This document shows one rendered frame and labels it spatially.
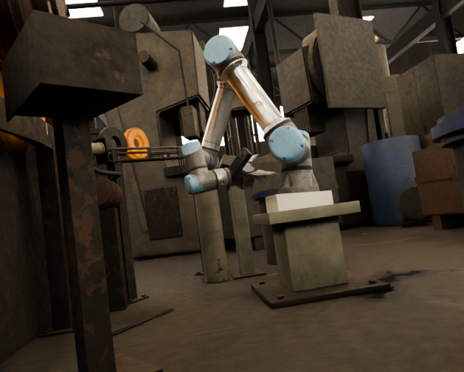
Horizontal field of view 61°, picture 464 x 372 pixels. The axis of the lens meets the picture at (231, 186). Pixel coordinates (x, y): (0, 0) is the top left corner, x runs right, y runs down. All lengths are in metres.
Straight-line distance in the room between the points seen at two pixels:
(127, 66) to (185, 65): 3.39
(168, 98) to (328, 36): 1.92
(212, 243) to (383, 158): 2.68
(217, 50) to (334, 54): 3.38
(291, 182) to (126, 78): 0.79
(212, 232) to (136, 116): 2.51
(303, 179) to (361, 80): 3.55
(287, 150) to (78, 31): 0.75
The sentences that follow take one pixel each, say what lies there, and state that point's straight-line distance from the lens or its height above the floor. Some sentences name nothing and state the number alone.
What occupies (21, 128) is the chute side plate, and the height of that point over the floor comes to 0.63.
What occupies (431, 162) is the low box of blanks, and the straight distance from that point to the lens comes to 3.29.
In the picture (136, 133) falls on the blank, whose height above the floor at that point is 0.77.
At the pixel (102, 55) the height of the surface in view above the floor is 0.65.
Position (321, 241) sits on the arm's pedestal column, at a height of 0.18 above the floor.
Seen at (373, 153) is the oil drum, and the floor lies 0.75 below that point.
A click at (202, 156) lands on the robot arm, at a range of 1.47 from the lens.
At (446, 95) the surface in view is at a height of 1.46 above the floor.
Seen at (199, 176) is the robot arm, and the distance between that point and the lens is 1.44.
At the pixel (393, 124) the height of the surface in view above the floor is 1.69.
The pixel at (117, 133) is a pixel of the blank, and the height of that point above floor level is 0.75.
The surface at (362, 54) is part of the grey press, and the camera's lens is 5.08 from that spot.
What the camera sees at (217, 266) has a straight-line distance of 1.97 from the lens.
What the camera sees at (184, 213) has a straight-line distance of 4.00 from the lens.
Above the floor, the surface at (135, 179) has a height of 0.82.
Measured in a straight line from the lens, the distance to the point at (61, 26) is 0.86.
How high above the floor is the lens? 0.30
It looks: 5 degrees up
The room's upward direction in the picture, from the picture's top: 8 degrees counter-clockwise
